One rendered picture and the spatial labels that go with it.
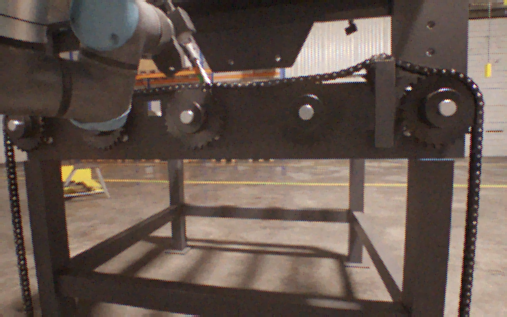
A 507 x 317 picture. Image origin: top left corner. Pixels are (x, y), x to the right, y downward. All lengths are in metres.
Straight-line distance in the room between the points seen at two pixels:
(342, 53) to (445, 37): 9.46
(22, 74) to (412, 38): 0.75
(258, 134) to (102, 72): 0.40
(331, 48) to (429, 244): 9.67
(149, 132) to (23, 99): 0.45
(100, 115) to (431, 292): 0.83
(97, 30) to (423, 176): 0.71
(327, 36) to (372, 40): 1.54
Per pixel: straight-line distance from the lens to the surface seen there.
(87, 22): 0.46
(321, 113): 0.62
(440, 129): 0.70
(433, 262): 0.80
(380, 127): 0.63
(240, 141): 0.71
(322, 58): 10.11
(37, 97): 0.44
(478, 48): 11.51
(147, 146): 0.83
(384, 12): 0.80
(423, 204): 0.74
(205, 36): 0.81
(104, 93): 0.47
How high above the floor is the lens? 0.80
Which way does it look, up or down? 5 degrees down
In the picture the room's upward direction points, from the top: 1 degrees counter-clockwise
